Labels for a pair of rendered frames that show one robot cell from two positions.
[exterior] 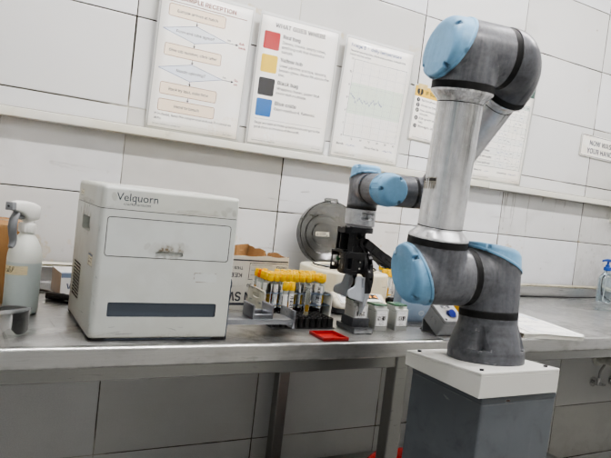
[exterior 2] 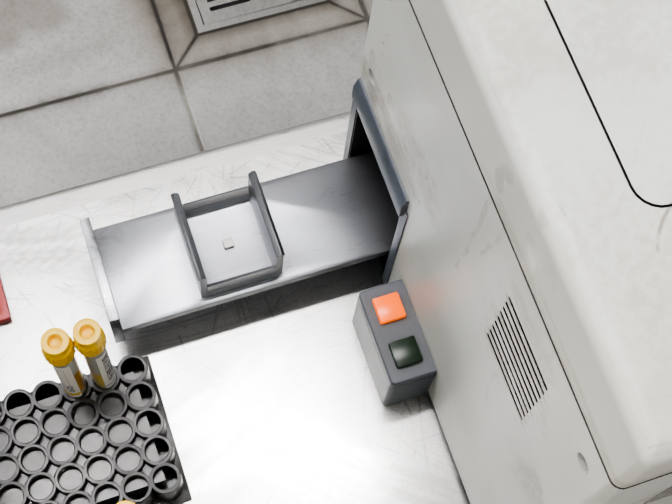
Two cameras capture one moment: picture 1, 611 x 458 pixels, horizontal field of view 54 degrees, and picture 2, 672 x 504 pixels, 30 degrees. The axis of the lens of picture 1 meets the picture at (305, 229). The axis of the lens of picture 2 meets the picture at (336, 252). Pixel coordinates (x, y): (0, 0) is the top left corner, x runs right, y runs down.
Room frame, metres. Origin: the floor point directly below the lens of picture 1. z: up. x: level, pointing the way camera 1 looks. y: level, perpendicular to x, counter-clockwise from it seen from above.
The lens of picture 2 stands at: (1.62, 0.15, 1.61)
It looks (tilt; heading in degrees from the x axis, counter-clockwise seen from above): 68 degrees down; 181
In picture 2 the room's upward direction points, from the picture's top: 10 degrees clockwise
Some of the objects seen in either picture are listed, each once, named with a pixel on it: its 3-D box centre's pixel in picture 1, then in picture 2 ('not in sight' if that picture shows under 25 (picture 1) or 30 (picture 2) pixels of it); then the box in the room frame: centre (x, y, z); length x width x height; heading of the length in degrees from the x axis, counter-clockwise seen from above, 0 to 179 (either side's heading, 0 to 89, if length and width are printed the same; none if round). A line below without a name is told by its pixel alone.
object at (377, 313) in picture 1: (376, 315); not in sight; (1.56, -0.21, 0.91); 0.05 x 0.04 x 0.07; 30
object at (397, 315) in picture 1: (395, 315); not in sight; (1.59, -0.27, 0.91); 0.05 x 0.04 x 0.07; 30
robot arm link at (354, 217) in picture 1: (360, 219); not in sight; (1.50, -0.13, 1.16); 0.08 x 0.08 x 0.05
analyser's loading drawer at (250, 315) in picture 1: (248, 313); (264, 230); (1.34, 0.10, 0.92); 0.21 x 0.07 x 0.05; 120
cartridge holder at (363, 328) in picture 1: (355, 323); not in sight; (1.51, -0.15, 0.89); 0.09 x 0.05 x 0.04; 27
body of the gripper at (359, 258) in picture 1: (354, 251); not in sight; (1.50, -0.13, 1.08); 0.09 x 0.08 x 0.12; 118
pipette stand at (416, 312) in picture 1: (411, 305); not in sight; (1.68, -0.32, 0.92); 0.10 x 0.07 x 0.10; 114
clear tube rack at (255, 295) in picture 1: (289, 302); not in sight; (1.60, 0.02, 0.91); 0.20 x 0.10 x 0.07; 120
